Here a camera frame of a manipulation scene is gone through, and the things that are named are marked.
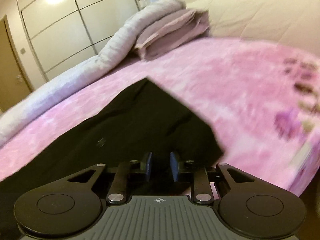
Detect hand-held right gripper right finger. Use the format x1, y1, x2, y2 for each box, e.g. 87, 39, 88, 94
170, 151, 256, 205

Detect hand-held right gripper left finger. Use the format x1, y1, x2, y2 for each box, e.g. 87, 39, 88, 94
67, 151, 153, 205

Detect black garment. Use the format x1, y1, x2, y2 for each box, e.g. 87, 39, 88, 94
0, 76, 225, 240

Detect pink floral bed sheet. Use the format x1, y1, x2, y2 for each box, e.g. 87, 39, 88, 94
0, 36, 320, 197

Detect white ribbed duvet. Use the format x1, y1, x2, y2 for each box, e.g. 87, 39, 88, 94
0, 0, 187, 143

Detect folded mauve blanket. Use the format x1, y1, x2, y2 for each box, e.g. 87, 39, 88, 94
134, 8, 211, 61

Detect cream wardrobe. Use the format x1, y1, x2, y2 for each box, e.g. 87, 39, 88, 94
15, 0, 148, 82

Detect wooden door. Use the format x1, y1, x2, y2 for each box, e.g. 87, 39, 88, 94
0, 15, 33, 113

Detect cream padded headboard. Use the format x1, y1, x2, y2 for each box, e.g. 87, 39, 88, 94
186, 0, 320, 55

